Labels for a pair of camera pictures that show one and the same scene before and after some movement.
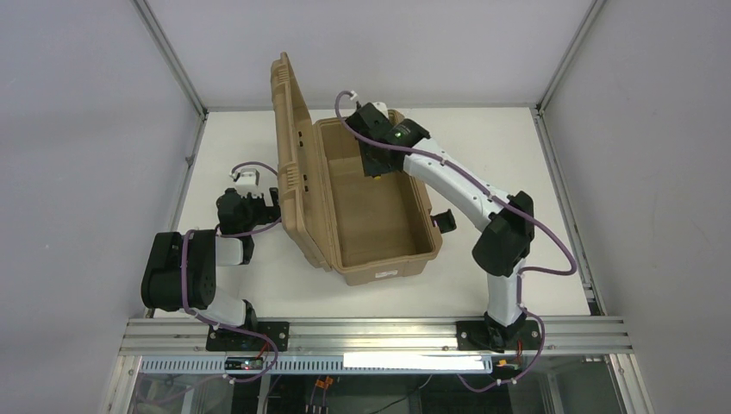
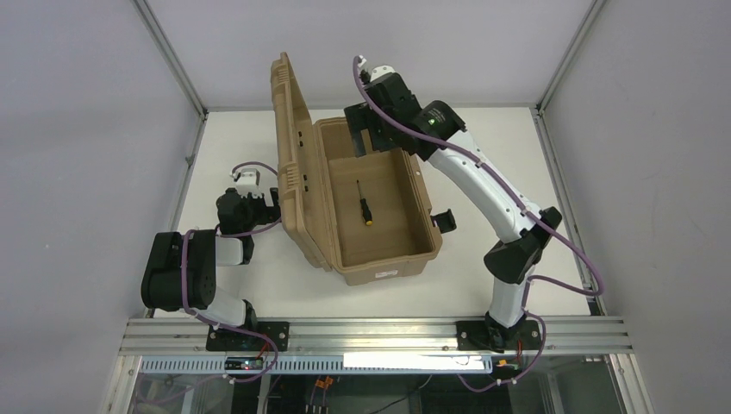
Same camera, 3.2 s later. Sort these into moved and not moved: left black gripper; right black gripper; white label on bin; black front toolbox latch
Moved: right black gripper
Not moved: left black gripper; black front toolbox latch; white label on bin
